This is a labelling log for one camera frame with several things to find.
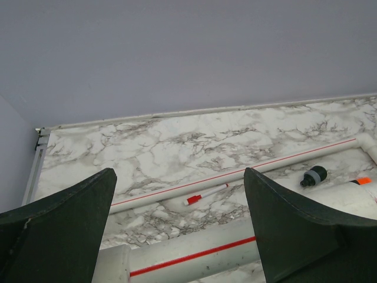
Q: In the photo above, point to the black orange tool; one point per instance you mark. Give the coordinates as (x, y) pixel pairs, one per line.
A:
(362, 181)

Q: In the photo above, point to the red capped white marker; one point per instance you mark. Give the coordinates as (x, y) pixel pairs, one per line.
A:
(194, 199)

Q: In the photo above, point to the white PVC pipe frame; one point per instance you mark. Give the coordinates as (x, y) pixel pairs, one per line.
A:
(214, 250)

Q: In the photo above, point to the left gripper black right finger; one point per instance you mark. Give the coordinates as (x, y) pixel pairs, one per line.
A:
(301, 240)

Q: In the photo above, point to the small black round fitting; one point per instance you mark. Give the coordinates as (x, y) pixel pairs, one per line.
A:
(314, 176)

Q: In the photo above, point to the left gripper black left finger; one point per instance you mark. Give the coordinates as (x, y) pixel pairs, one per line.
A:
(57, 238)

